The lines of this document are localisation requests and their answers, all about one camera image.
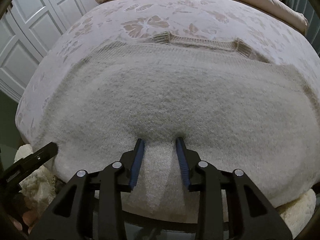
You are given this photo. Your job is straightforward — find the cream knit sweater black hearts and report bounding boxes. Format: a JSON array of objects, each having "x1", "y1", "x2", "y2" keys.
[{"x1": 30, "y1": 31, "x2": 318, "y2": 221}]

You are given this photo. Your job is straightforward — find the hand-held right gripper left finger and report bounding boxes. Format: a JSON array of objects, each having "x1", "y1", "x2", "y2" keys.
[{"x1": 30, "y1": 139, "x2": 146, "y2": 240}]

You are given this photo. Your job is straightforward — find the white panelled wardrobe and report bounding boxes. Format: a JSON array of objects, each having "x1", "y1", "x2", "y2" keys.
[{"x1": 0, "y1": 0, "x2": 108, "y2": 103}]

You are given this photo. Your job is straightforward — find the cream fluffy rug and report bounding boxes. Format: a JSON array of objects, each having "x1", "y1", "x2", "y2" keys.
[{"x1": 14, "y1": 144, "x2": 317, "y2": 239}]

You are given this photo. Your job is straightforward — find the person's left hand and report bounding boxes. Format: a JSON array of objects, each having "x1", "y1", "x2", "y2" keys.
[{"x1": 12, "y1": 210, "x2": 38, "y2": 233}]

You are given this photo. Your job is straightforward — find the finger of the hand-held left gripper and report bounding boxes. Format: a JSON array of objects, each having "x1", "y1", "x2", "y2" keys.
[{"x1": 15, "y1": 142, "x2": 59, "y2": 172}]

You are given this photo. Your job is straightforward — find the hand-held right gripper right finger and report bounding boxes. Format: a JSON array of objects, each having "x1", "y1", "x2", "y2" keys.
[{"x1": 176, "y1": 137, "x2": 293, "y2": 240}]

